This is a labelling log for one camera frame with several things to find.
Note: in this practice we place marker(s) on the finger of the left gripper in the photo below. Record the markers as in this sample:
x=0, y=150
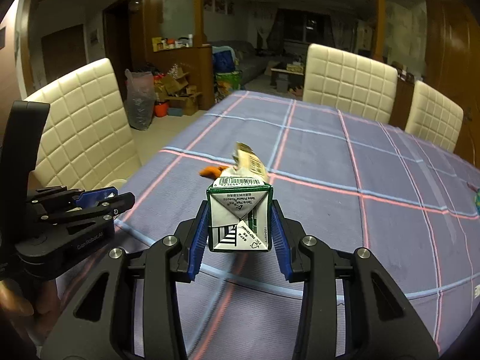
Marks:
x=63, y=198
x=112, y=207

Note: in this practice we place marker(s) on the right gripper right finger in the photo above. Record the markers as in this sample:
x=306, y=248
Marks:
x=381, y=323

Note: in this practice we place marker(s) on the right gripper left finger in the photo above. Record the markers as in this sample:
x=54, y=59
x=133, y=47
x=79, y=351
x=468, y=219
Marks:
x=98, y=323

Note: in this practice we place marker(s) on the green white milk carton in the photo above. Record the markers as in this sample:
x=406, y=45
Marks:
x=239, y=208

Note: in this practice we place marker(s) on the beige paper wrapper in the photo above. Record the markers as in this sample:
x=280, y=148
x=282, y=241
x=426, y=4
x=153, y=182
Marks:
x=248, y=162

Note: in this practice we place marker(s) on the person's left hand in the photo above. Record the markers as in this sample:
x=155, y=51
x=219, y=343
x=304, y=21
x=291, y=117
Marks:
x=32, y=320

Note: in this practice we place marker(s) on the cream chair left side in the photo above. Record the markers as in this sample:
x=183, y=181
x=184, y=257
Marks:
x=87, y=142

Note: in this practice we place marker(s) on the cream chair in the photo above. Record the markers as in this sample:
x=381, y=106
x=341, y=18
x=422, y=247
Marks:
x=87, y=142
x=434, y=117

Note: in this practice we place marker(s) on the orange bucket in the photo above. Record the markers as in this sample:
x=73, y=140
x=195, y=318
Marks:
x=161, y=109

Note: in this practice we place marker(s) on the grey plastic bag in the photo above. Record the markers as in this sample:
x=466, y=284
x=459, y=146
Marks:
x=140, y=100

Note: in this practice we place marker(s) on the orange peel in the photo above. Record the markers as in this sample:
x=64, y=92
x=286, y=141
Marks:
x=212, y=172

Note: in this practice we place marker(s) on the pile of cardboard boxes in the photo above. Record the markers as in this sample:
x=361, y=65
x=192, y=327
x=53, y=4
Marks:
x=174, y=88

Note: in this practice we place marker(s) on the teal beaded pouch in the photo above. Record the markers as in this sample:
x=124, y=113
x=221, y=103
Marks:
x=477, y=200

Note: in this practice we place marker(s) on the wooden partition counter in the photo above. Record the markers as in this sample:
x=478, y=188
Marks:
x=195, y=61

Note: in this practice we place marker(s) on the colourful printed bag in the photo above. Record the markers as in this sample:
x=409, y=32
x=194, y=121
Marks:
x=226, y=83

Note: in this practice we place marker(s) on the blue bag on sofa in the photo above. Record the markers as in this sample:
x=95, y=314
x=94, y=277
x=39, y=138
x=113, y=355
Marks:
x=223, y=59

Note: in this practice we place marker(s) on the cream chair far right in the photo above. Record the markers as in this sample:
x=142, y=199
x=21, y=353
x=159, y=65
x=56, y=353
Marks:
x=434, y=117

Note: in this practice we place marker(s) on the dark coffee table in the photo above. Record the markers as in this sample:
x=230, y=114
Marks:
x=287, y=76

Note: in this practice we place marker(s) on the cream chair far end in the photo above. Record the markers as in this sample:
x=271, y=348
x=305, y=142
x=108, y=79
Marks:
x=348, y=82

